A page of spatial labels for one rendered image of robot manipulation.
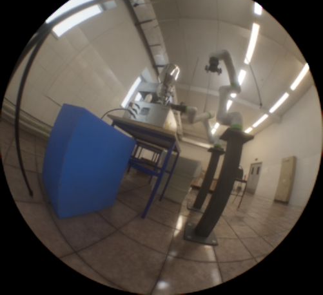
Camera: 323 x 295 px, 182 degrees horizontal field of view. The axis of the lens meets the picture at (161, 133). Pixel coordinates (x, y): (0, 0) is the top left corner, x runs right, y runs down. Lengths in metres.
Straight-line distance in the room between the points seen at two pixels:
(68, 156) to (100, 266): 0.50
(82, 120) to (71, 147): 0.13
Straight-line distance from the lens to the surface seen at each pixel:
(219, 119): 1.04
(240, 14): 4.06
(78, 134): 0.47
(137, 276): 0.59
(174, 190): 1.56
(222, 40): 4.16
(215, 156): 1.55
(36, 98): 1.94
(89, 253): 0.60
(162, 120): 0.90
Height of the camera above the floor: 0.54
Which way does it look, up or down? 14 degrees up
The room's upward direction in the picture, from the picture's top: 21 degrees clockwise
